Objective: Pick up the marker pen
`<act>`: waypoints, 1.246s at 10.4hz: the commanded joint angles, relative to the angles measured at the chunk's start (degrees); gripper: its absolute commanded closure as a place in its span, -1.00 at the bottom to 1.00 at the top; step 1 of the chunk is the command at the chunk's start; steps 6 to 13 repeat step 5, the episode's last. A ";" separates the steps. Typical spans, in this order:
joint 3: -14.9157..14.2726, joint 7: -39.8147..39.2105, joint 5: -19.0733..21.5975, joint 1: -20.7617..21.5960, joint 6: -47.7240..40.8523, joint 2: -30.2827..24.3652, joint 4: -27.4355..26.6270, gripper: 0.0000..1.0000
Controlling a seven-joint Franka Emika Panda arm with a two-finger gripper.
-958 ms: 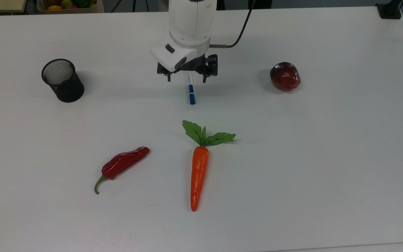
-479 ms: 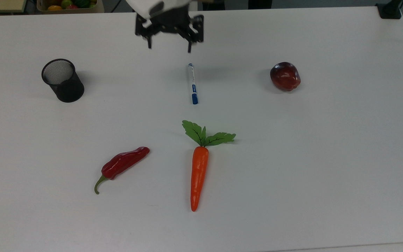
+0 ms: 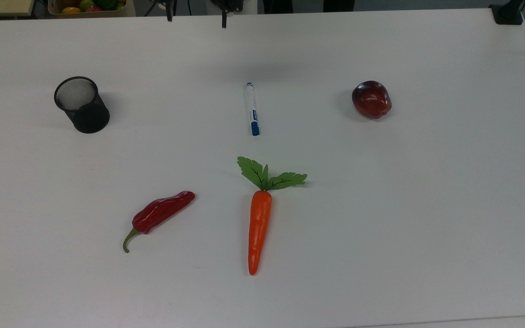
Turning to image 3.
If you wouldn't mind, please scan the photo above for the orange plastic carrot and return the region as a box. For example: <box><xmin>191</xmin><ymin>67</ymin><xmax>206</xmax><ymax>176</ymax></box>
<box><xmin>237</xmin><ymin>156</ymin><xmax>308</xmax><ymax>277</ymax></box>

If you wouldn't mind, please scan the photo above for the beige wooden board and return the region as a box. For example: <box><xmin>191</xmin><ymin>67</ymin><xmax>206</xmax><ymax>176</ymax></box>
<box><xmin>0</xmin><ymin>0</ymin><xmax>36</xmax><ymax>18</ymax></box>

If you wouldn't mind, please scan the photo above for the red plastic chili pepper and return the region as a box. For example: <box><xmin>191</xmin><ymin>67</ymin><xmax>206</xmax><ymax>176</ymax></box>
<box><xmin>123</xmin><ymin>190</ymin><xmax>196</xmax><ymax>254</ymax></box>

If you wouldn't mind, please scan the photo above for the beige box of fruit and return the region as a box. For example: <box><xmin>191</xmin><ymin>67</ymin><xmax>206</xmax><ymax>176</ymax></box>
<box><xmin>47</xmin><ymin>0</ymin><xmax>137</xmax><ymax>19</ymax></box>

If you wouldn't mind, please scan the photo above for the dark red plastic apple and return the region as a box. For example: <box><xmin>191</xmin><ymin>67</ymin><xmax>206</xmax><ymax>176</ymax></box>
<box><xmin>352</xmin><ymin>81</ymin><xmax>393</xmax><ymax>120</ymax></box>

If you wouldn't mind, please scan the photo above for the black stand base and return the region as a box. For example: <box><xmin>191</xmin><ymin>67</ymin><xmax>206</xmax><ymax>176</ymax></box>
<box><xmin>489</xmin><ymin>0</ymin><xmax>525</xmax><ymax>26</ymax></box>

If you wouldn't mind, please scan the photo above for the blue white marker pen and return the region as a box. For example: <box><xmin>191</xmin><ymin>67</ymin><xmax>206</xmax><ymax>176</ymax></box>
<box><xmin>244</xmin><ymin>82</ymin><xmax>261</xmax><ymax>137</ymax></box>

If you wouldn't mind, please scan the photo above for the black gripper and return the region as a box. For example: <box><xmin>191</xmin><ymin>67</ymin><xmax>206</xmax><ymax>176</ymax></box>
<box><xmin>166</xmin><ymin>0</ymin><xmax>245</xmax><ymax>29</ymax></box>

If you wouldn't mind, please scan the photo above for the black mesh pen cup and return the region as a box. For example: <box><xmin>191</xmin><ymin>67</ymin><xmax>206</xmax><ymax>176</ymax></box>
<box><xmin>54</xmin><ymin>76</ymin><xmax>111</xmax><ymax>134</ymax></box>

